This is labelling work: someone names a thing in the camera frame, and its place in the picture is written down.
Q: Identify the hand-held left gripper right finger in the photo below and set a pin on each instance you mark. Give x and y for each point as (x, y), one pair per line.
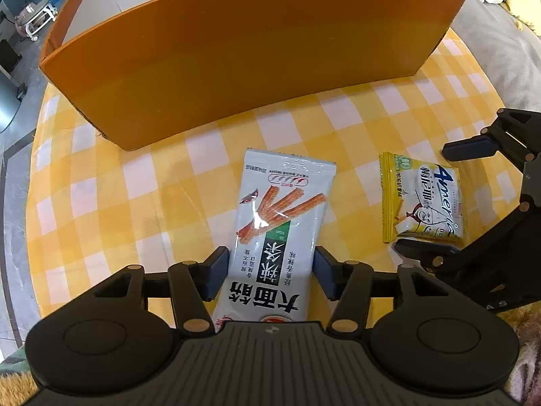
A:
(323, 268)

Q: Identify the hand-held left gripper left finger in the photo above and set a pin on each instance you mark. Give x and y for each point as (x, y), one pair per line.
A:
(217, 270)

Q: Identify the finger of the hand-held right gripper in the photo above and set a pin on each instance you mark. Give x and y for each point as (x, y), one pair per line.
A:
(427, 256)
(469, 149)

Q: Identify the yellow white snack packet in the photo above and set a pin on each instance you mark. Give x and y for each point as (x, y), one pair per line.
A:
(422, 198)

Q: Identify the white spicy strip packet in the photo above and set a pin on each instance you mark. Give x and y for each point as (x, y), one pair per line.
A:
(274, 220)

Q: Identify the orange cardboard box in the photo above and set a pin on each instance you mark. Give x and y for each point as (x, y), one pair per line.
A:
(232, 72)

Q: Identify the grey sofa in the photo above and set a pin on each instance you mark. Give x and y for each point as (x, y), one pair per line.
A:
(498, 50)

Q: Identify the yellow checkered tablecloth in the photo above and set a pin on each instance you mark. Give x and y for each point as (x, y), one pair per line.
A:
(126, 220)

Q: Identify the yellow cushion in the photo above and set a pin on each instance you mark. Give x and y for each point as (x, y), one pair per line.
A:
(526, 12)

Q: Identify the green patterned cloth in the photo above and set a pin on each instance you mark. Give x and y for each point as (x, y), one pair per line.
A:
(10, 353)

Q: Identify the fluffy yellow rug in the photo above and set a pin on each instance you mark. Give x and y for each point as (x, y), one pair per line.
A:
(12, 385)

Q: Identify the silver trash can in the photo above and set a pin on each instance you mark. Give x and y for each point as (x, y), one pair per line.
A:
(8, 103)

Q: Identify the white wheeled stool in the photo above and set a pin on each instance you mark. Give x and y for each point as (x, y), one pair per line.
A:
(36, 21)

